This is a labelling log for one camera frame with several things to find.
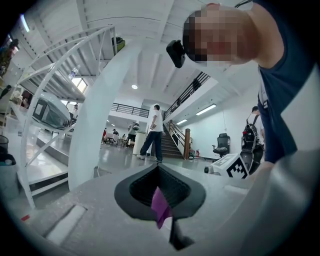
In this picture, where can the black scooter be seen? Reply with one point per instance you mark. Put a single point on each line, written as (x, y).
(252, 155)

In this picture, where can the grey waste bin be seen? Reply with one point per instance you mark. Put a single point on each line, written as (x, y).
(8, 175)

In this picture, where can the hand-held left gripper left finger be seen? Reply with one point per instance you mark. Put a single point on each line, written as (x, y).
(125, 197)

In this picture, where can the white metal shelving rack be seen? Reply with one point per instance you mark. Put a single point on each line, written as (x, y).
(50, 85)

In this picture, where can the red fire extinguisher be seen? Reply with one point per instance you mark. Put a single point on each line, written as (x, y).
(198, 153)

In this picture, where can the black head-mounted camera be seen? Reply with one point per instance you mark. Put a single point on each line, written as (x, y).
(176, 53)

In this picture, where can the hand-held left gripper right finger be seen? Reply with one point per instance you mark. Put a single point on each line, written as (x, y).
(195, 200)

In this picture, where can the person's head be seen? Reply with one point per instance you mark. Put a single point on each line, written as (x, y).
(225, 37)

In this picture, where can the purple cloth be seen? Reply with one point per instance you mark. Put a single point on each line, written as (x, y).
(160, 202)

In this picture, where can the black office chair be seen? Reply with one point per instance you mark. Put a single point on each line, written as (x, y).
(222, 142)

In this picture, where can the black mesh waste bin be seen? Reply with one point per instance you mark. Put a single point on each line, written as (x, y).
(3, 142)

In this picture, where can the black mezzanine railing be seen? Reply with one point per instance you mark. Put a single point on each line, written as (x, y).
(130, 110)
(190, 90)

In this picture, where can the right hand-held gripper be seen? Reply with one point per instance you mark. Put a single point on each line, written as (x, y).
(225, 162)

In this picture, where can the dark wooden staircase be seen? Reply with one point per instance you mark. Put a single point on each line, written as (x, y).
(172, 147)

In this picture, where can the white square pillar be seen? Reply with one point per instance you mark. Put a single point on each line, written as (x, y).
(85, 140)

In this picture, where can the ceiling strip light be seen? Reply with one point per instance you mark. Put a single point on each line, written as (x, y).
(206, 109)
(25, 23)
(182, 121)

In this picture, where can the person's navy shirt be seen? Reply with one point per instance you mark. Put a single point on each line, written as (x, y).
(282, 100)

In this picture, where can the cream cylindrical bin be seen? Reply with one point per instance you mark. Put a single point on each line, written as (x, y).
(139, 142)

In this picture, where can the round ceiling light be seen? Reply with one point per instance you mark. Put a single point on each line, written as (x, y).
(134, 86)

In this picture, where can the clear water bottle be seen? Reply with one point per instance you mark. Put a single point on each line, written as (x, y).
(74, 72)

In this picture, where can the white and grey appliance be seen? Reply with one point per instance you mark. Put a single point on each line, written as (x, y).
(52, 112)

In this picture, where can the wooden stair banister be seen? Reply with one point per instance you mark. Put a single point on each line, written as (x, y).
(187, 145)

